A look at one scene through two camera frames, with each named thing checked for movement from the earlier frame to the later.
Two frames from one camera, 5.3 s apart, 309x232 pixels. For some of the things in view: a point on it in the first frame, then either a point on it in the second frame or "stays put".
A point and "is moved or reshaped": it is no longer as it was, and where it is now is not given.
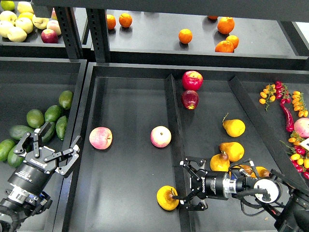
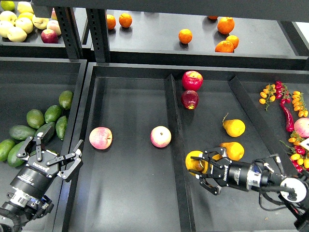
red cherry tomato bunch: x=282 y=93 stays put
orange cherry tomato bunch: x=267 y=95 stays put
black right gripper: x=203 y=184 to x=226 y=173
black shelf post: x=99 y=25 stays put
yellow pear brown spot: x=165 y=199 is moved or reshaped
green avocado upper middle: x=52 y=113 stays put
